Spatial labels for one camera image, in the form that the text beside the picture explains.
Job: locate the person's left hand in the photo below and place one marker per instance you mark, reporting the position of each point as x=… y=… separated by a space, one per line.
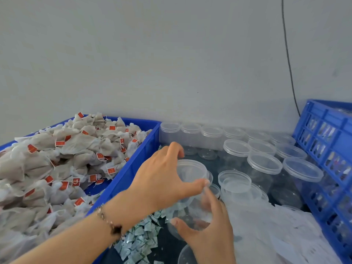
x=157 y=181

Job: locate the person's right hand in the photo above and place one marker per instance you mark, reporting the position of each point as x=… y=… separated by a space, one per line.
x=214 y=239

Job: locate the clear jar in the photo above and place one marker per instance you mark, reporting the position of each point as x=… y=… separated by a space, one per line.
x=192 y=168

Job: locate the pile of white label papers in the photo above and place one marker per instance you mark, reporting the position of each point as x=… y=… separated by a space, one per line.
x=275 y=233

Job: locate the pile of green desiccant packets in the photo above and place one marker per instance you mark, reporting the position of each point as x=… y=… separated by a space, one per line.
x=137 y=239

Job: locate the stack of clear lids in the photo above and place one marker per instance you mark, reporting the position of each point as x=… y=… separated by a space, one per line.
x=235 y=181

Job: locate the group of lidded jars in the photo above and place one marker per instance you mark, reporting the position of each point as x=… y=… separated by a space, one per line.
x=258 y=159

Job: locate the pile of tea bags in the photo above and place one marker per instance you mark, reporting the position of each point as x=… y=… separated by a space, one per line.
x=55 y=162

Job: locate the blue slatted crate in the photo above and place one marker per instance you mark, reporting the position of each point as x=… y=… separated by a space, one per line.
x=324 y=129

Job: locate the blue plastic tray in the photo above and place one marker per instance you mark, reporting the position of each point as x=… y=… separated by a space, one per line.
x=140 y=156

